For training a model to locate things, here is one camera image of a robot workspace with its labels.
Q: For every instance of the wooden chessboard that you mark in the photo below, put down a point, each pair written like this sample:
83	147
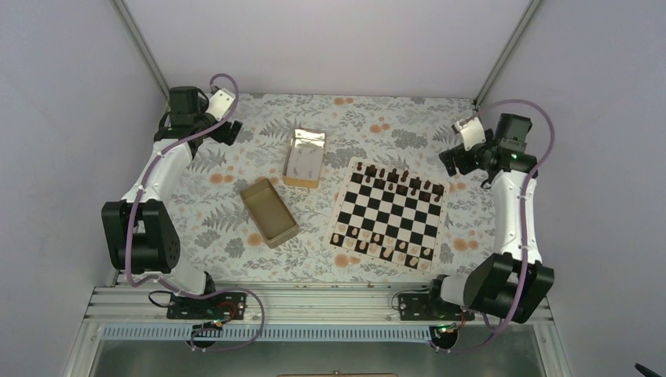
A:
379	219

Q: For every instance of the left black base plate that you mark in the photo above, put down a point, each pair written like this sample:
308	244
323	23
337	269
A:
229	306

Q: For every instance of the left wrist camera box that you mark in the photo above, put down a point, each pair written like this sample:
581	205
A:
219	103

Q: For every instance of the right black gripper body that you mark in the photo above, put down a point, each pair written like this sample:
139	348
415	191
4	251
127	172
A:
464	166

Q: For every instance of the floral patterned table mat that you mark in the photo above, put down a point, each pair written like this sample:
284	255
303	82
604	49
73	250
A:
217	234

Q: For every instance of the empty gold tin lid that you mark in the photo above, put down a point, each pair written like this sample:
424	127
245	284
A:
274	221

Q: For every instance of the gold tin with dark pieces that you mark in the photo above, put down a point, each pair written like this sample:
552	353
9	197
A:
305	158

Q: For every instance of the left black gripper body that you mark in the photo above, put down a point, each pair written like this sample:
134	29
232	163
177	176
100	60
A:
221	137

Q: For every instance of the aluminium rail frame front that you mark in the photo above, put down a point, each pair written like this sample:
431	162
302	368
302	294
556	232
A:
282	303

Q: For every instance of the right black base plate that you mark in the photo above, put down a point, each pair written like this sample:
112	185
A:
417	306

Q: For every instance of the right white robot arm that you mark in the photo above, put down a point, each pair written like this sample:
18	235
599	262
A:
512	281

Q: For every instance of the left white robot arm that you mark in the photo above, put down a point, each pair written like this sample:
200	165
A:
142	240

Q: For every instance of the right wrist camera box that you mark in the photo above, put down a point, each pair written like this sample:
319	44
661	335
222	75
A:
471	131

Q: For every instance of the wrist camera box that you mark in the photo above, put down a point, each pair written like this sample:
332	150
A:
471	131
219	103

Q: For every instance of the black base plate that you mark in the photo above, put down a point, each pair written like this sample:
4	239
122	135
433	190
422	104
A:
417	306
229	306

